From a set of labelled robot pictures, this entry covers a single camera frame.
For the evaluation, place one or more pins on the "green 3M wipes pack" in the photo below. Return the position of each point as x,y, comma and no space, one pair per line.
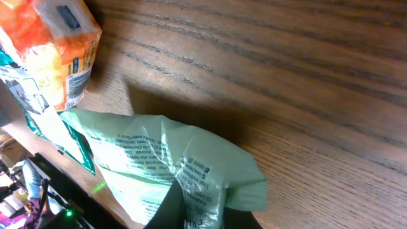
41,117

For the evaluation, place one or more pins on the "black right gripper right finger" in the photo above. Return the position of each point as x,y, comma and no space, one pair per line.
236,219

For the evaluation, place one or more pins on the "teal snack packet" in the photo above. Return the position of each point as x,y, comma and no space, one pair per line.
140,156

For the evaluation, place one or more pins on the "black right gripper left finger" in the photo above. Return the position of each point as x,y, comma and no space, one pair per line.
171,213

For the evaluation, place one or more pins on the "orange snack packet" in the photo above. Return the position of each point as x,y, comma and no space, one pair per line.
55,41

